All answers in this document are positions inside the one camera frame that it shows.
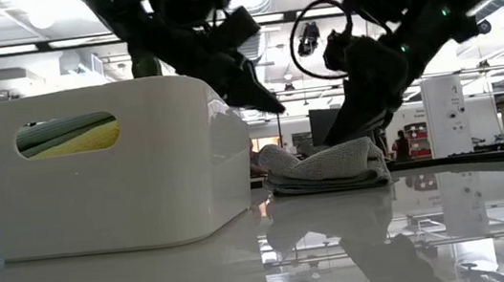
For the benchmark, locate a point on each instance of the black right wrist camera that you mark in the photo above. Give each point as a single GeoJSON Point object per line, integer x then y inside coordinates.
{"type": "Point", "coordinates": [337, 51]}

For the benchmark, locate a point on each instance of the white box with arrow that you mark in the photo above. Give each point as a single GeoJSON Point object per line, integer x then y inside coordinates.
{"type": "Point", "coordinates": [443, 112]}

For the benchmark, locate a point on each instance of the black flat monitor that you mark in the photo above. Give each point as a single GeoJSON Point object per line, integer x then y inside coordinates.
{"type": "Point", "coordinates": [322, 125]}

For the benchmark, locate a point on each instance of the red shelf unit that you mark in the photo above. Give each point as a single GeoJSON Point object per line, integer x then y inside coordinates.
{"type": "Point", "coordinates": [419, 139]}

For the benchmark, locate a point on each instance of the black dome camera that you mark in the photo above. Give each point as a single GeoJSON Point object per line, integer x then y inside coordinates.
{"type": "Point", "coordinates": [484, 26]}

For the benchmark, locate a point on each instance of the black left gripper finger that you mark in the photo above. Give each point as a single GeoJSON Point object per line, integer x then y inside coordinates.
{"type": "Point", "coordinates": [253, 92]}

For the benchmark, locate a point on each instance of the white plastic bin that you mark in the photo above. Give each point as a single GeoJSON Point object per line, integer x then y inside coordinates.
{"type": "Point", "coordinates": [141, 183]}

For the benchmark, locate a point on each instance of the grey microfiber towel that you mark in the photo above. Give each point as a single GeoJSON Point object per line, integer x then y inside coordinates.
{"type": "Point", "coordinates": [327, 167]}

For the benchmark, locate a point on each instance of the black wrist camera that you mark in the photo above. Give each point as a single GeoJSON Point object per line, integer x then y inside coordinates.
{"type": "Point", "coordinates": [238, 27]}
{"type": "Point", "coordinates": [337, 51]}

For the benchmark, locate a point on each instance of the black hanging ceiling camera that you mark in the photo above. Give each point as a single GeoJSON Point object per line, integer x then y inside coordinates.
{"type": "Point", "coordinates": [308, 40]}

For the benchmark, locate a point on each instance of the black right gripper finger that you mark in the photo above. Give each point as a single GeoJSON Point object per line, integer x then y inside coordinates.
{"type": "Point", "coordinates": [360, 123]}

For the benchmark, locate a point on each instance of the person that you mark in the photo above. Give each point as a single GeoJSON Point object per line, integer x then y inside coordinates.
{"type": "Point", "coordinates": [402, 146]}
{"type": "Point", "coordinates": [254, 160]}

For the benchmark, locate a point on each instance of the light blue microfiber towel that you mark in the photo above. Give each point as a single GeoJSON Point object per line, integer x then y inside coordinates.
{"type": "Point", "coordinates": [58, 131]}

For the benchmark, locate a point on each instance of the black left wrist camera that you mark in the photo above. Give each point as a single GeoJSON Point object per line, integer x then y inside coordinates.
{"type": "Point", "coordinates": [238, 27]}

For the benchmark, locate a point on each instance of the yellow microfiber towel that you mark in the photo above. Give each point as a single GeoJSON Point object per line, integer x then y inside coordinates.
{"type": "Point", "coordinates": [93, 142]}

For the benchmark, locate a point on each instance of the black table frame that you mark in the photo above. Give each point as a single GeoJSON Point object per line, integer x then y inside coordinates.
{"type": "Point", "coordinates": [476, 158]}

